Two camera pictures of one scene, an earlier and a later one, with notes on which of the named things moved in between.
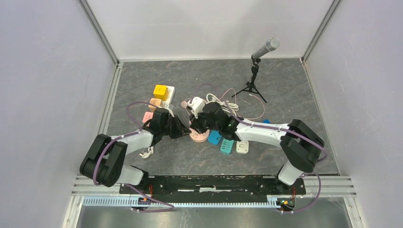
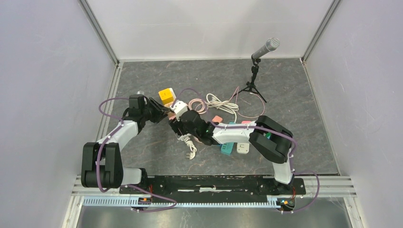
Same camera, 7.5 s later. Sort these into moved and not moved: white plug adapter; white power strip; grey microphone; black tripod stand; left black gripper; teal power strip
Moved: white power strip; left black gripper
Not moved: white plug adapter; teal power strip; grey microphone; black tripod stand
